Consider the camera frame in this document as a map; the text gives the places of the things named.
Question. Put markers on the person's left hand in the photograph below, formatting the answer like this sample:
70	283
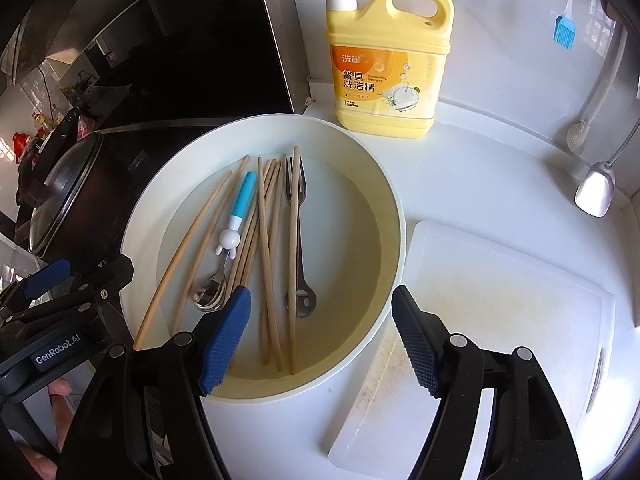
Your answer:
60	410

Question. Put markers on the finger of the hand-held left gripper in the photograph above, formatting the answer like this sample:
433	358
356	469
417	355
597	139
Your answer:
47	277
107	272

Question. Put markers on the pile of wooden chopsticks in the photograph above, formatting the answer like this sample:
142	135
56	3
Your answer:
265	220

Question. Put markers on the black glass cooktop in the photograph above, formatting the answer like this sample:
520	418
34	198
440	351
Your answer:
200	60

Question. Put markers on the blue silicone basting brush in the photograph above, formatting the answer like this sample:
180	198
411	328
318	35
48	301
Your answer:
565	32

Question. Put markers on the white bottle brush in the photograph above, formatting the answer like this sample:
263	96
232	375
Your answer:
577	135

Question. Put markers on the steel spatula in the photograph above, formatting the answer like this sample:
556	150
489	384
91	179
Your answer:
595	190

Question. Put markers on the steel fork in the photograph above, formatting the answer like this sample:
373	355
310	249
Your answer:
301	270

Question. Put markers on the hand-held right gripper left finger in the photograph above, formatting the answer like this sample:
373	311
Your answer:
225	345

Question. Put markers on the white round bowl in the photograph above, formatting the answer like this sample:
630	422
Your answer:
340	260

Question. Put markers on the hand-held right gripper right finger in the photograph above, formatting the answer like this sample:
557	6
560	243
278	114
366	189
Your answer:
419	345

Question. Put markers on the black pot with glass lid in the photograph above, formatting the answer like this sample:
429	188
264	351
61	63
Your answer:
65	185

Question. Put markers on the white plastic cutting board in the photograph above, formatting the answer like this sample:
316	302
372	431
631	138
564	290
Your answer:
500	310

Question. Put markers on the yellow dish soap bottle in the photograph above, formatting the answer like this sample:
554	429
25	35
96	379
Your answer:
380	85

